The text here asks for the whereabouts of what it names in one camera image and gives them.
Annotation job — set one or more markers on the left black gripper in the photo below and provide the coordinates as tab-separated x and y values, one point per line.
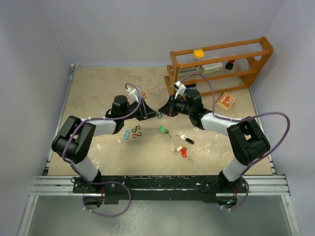
145	113

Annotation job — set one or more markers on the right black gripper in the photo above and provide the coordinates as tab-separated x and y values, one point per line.
169	108

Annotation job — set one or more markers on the key with green tag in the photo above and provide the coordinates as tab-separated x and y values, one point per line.
164	131

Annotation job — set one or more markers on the key with black tag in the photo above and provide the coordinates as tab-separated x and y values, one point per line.
183	137

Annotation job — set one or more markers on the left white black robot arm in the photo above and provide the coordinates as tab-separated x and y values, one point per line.
73	141

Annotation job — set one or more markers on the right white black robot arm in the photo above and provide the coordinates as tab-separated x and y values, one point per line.
247	140

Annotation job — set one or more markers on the light blue S carabiner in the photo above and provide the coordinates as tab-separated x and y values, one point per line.
126	135

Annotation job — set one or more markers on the key with yellow tag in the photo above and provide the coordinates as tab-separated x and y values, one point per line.
177	149

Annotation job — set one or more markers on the key with red tag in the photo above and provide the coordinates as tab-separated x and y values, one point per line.
184	152

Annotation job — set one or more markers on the white box on shelf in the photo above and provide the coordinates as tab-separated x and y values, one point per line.
211	68

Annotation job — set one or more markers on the yellow cap container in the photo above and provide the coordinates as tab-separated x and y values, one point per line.
199	53

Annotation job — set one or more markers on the wooden shelf rack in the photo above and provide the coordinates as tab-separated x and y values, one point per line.
237	63

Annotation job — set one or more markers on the red black bottle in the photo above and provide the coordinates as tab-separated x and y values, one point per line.
229	65

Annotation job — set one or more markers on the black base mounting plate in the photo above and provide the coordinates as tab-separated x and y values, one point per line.
171	188

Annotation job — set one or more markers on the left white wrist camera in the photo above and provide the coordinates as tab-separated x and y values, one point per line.
134	92

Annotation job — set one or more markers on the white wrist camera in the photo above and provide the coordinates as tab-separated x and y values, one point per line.
180	88
134	92

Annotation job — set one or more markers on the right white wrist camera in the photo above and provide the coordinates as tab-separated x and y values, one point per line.
180	88

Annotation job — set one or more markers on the blue handled tool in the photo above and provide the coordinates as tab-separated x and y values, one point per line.
190	86

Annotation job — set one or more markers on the aluminium rail frame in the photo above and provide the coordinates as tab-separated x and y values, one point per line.
73	140

